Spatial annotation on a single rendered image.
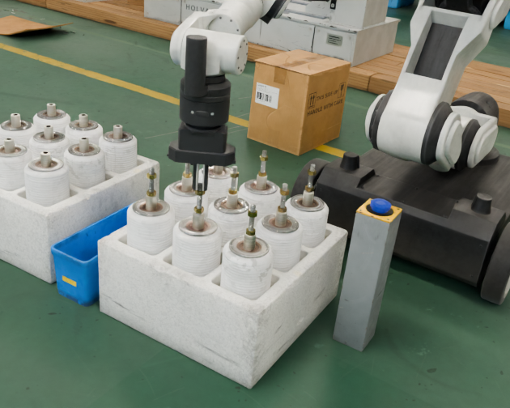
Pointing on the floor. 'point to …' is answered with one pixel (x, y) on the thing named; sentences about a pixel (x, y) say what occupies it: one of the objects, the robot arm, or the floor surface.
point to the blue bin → (83, 259)
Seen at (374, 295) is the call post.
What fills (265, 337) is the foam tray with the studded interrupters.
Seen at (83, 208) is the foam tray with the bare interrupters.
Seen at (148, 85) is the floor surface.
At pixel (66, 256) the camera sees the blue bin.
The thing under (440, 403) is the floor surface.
